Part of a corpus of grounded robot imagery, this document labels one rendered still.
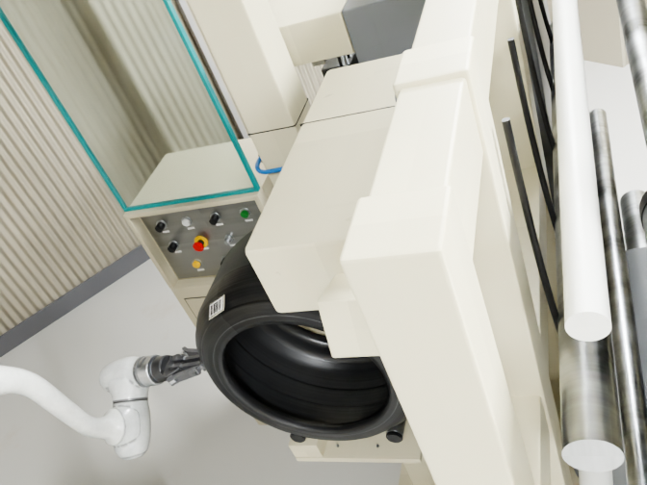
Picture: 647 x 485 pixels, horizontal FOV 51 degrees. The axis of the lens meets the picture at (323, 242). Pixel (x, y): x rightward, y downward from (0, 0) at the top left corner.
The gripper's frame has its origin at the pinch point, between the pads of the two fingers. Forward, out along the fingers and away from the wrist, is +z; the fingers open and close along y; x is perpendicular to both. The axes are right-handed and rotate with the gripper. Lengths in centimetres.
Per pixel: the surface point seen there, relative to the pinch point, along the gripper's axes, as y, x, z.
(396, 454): -8, 39, 39
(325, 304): -44, -50, 74
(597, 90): 308, 128, 91
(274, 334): 15.2, 9.1, 10.0
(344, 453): -7.8, 37.2, 24.3
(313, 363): 12.9, 21.2, 17.3
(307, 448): -9.4, 31.4, 15.9
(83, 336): 124, 84, -213
